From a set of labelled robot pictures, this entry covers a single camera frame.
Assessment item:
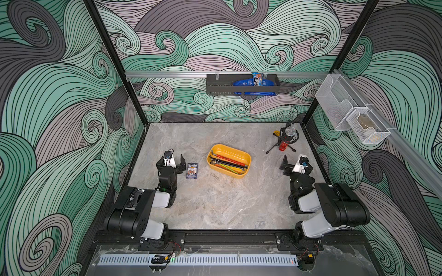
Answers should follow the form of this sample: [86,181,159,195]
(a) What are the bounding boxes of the small clear bin with contents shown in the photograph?
[346,108,391,145]

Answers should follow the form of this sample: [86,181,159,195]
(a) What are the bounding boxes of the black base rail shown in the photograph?
[93,230,368,254]

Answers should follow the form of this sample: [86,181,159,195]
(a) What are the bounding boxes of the clear plastic wall bin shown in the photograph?
[315,74,357,131]

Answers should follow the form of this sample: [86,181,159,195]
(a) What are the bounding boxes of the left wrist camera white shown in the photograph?
[163,148,176,168]

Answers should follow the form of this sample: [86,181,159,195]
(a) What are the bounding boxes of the red hex key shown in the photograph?
[211,151,247,167]

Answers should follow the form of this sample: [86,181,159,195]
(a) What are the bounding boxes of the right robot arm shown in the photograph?
[279,155,371,251]

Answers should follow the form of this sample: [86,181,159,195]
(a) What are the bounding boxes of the black frame corner post right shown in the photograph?
[302,0,381,125]

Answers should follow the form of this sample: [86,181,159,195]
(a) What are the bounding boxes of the black frame corner post left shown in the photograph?
[84,0,149,128]

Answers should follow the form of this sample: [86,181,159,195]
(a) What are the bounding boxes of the blue playing cards box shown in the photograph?
[186,163,199,179]

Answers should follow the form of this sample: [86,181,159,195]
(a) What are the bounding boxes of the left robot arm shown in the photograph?
[104,151,186,251]

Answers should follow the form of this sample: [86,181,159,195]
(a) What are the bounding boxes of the black hex key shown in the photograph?
[209,156,248,170]

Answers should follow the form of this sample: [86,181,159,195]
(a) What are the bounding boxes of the aluminium back rail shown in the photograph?
[125,71,328,79]

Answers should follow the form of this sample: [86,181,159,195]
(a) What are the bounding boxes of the white slotted cable duct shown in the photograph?
[98,254,299,266]

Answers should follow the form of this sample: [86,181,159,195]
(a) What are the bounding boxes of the black tripod microphone stand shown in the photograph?
[266,122,299,154]

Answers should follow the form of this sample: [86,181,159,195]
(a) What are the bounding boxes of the aluminium right rail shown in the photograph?
[333,69,442,198]

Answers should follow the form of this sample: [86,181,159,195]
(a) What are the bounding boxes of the yellow plastic storage box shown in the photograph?
[206,144,252,179]

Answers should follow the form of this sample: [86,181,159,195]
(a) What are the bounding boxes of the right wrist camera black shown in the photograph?
[292,155,309,174]

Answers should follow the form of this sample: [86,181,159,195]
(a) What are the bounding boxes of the black frame corner post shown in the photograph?
[84,0,149,128]
[302,0,381,125]

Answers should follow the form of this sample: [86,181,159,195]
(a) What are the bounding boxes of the blue snack packet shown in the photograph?
[233,72,277,95]

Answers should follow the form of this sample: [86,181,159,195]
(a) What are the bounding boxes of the black wall shelf basket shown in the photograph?
[206,73,281,95]

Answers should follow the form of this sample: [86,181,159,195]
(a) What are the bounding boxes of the aluminium rail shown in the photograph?
[333,69,442,198]
[125,71,328,79]

